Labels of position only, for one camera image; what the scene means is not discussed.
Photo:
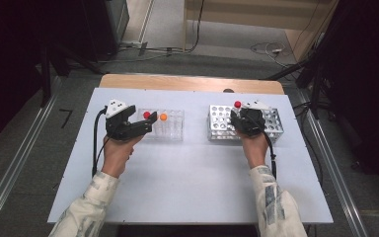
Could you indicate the dark table grommet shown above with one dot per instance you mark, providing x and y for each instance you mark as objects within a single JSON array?
[{"x": 228, "y": 90}]

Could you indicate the red cap test tube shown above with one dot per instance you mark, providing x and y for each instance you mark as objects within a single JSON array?
[
  {"x": 237, "y": 104},
  {"x": 147, "y": 115}
]

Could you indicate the person's right hand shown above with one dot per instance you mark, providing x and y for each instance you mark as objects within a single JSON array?
[{"x": 256, "y": 149}]

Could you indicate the wooden partition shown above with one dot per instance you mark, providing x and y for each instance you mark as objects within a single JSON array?
[{"x": 243, "y": 16}]

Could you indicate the aluminium floor rail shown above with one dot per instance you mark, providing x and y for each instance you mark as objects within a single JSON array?
[
  {"x": 335, "y": 177},
  {"x": 16, "y": 161}
]

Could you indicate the orange cap test tube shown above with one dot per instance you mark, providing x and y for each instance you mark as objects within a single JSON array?
[{"x": 163, "y": 117}]

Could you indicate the person's left hand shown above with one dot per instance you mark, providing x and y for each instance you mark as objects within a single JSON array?
[{"x": 118, "y": 156}]

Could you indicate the grey power strip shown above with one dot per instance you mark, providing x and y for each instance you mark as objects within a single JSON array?
[{"x": 142, "y": 48}]

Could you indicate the clear acrylic tube rack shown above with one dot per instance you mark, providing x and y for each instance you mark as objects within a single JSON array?
[{"x": 173, "y": 129}]

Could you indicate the metal tube rack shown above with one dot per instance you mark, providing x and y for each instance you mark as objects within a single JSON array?
[{"x": 218, "y": 122}]

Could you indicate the black metal stand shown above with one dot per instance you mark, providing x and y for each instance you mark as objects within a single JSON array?
[
  {"x": 316, "y": 85},
  {"x": 46, "y": 79}
]

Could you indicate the dark cabinet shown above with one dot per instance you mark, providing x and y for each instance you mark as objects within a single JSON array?
[{"x": 112, "y": 26}]

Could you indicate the dark curtain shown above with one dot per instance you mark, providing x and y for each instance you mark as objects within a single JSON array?
[
  {"x": 368, "y": 82},
  {"x": 13, "y": 65}
]

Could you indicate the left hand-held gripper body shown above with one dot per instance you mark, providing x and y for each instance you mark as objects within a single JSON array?
[{"x": 116, "y": 126}]

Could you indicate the wooden table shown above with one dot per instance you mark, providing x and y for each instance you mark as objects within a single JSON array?
[{"x": 177, "y": 82}]

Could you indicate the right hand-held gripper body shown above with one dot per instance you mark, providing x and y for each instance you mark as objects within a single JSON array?
[{"x": 253, "y": 123}]

